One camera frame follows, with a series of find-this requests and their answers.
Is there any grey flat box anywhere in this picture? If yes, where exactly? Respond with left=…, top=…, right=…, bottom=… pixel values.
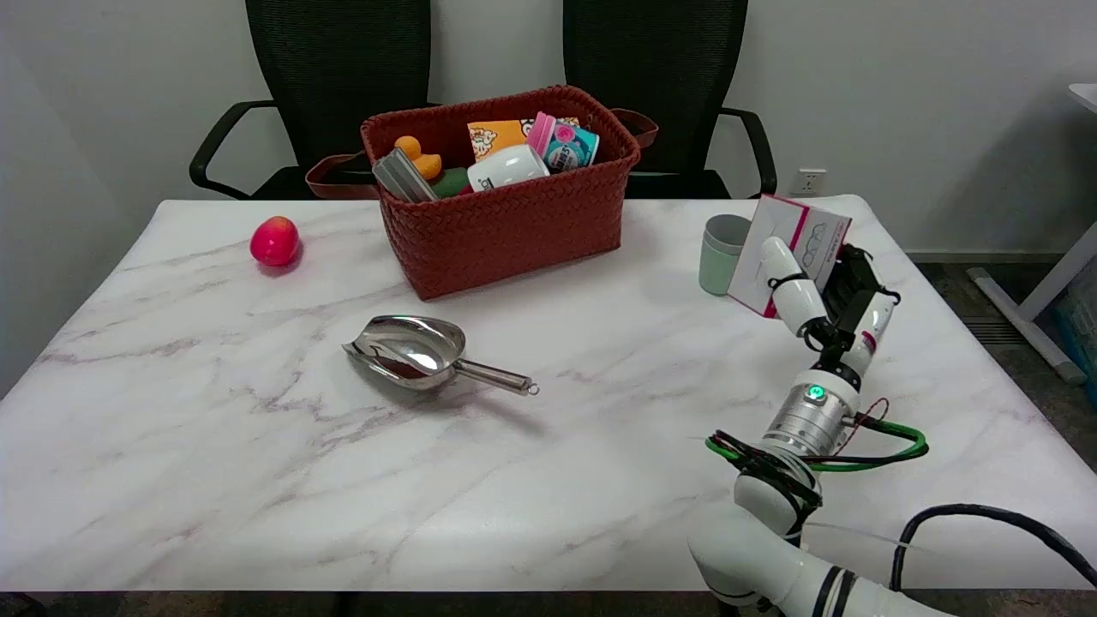
left=372, top=147, right=439, bottom=203

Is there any shiny metal scoop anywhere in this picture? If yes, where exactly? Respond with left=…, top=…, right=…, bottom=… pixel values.
left=342, top=314, right=541, bottom=398

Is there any black mesh office chair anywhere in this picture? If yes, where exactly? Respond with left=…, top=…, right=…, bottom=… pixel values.
left=189, top=0, right=432, bottom=201
left=563, top=0, right=778, bottom=200

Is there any white desk frame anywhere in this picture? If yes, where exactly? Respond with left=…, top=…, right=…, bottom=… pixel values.
left=968, top=83, right=1097, bottom=384

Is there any white paper box pink trim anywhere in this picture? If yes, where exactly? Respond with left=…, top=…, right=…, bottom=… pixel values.
left=727, top=194, right=854, bottom=319

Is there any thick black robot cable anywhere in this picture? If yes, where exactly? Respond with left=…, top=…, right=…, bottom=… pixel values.
left=890, top=504, right=1097, bottom=592

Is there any blue storage bin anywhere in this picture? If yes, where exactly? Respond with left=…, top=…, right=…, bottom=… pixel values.
left=1056, top=283, right=1097, bottom=382

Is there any red woven basket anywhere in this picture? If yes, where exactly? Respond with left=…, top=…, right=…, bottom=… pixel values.
left=305, top=84, right=659, bottom=301

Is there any teal can pink lid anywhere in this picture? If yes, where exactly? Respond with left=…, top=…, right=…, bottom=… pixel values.
left=527, top=111, right=600, bottom=172

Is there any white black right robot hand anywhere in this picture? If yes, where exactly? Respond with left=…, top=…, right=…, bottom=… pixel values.
left=758, top=236, right=902, bottom=379

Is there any orange snack packet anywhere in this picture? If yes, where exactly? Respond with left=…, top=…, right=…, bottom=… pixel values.
left=467, top=117, right=580, bottom=162

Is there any green robot cable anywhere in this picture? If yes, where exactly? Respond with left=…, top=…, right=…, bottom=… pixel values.
left=705, top=418, right=929, bottom=474

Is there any white zip tie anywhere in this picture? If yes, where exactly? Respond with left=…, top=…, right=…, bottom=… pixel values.
left=804, top=521, right=911, bottom=551

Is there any pale green cup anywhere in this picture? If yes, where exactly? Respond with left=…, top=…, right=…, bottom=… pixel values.
left=698, top=214, right=753, bottom=297

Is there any orange rubber duck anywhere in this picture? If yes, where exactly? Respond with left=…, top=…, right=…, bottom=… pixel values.
left=394, top=135, right=443, bottom=181

